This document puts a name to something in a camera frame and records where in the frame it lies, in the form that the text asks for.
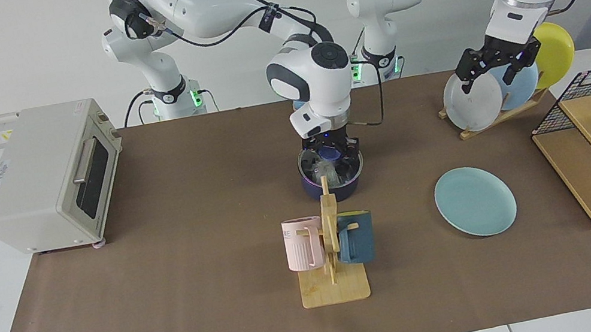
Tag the glass lid with blue knob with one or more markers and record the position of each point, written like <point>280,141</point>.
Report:
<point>330,154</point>

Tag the light blue plate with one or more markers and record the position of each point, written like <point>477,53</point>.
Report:
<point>524,86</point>

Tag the white plate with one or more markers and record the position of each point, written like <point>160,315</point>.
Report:
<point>473,107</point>

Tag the wooden plate rack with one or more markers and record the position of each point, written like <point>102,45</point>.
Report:
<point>497,121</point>

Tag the yellow plate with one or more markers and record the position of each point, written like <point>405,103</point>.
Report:
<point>555,53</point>

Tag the teal plate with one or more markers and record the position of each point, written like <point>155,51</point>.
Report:
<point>475,201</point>

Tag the dark teal cup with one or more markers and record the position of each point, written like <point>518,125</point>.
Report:
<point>360,240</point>

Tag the pink ribbed cup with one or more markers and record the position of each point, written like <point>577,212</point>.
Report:
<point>301,247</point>

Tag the wooden cup stand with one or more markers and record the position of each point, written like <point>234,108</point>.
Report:
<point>335,290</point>

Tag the brown table cloth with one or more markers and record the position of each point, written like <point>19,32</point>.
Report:
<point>174,303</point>

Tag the pale toaster oven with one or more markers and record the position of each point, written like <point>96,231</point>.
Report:
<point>32,188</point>

